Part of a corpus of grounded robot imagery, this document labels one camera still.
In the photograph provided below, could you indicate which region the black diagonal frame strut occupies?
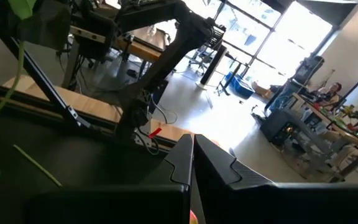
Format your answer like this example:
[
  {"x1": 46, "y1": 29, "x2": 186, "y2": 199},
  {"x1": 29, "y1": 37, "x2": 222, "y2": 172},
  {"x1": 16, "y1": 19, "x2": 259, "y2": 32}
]
[{"x1": 0, "y1": 24, "x2": 91, "y2": 129}]

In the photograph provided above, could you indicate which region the black upright post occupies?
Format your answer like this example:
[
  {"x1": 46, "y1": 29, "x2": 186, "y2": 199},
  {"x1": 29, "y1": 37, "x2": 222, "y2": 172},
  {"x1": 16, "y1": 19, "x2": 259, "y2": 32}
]
[{"x1": 199, "y1": 45, "x2": 229, "y2": 90}]

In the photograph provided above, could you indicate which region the brown cardboard box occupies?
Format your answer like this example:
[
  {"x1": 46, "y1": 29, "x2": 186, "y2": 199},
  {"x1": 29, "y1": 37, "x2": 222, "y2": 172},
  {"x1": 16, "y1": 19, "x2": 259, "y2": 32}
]
[{"x1": 250, "y1": 81, "x2": 273, "y2": 100}]

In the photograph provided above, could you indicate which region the dark pink tulip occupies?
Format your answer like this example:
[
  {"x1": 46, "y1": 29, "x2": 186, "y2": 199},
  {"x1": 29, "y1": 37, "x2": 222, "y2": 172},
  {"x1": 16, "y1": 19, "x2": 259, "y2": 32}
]
[{"x1": 0, "y1": 0, "x2": 39, "y2": 131}]

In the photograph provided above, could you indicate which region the red tag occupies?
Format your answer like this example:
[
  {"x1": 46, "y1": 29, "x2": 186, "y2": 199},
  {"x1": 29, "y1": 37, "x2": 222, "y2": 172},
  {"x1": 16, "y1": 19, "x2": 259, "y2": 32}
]
[{"x1": 147, "y1": 126, "x2": 163, "y2": 139}]

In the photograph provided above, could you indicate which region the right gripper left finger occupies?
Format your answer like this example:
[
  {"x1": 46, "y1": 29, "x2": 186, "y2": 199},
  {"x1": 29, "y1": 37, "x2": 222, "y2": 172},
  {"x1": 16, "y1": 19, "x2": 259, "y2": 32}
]
[{"x1": 24, "y1": 133, "x2": 195, "y2": 224}]

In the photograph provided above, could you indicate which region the black computer tower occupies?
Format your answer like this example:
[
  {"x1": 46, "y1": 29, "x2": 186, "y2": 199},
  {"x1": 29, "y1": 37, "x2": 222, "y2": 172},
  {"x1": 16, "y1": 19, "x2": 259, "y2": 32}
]
[{"x1": 259, "y1": 108, "x2": 303, "y2": 147}]

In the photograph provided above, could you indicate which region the black office chair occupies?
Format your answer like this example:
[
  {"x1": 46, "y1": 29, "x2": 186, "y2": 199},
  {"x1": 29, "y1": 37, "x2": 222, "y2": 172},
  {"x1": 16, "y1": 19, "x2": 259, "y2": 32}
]
[{"x1": 186, "y1": 46, "x2": 213, "y2": 74}]

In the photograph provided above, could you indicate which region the blue storage bin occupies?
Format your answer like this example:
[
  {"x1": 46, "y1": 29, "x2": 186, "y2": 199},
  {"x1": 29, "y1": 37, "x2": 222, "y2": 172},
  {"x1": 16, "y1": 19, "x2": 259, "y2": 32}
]
[{"x1": 224, "y1": 72, "x2": 255, "y2": 100}]

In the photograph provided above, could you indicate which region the person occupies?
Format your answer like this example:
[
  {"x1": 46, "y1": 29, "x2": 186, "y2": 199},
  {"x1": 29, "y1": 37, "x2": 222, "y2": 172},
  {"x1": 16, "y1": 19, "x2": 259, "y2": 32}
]
[{"x1": 315, "y1": 82, "x2": 344, "y2": 112}]

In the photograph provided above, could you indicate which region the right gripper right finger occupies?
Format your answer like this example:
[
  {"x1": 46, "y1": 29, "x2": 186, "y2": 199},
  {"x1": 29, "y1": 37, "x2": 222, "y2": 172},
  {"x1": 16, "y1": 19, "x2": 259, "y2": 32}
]
[{"x1": 193, "y1": 133, "x2": 358, "y2": 224}]

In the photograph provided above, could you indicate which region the black table frame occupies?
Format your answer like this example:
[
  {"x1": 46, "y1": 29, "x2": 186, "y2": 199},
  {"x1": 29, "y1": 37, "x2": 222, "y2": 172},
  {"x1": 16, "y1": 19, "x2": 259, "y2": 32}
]
[{"x1": 0, "y1": 83, "x2": 180, "y2": 153}]

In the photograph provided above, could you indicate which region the grey metal desk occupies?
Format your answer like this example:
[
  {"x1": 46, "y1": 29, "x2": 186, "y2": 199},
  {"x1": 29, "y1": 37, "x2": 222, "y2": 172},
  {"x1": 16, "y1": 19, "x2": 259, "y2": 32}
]
[{"x1": 286, "y1": 93, "x2": 358, "y2": 183}]

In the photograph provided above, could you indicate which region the wooden desk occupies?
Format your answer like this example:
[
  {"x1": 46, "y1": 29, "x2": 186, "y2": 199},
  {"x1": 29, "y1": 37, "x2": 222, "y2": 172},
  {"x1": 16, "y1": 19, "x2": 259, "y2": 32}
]
[{"x1": 113, "y1": 26, "x2": 173, "y2": 63}]

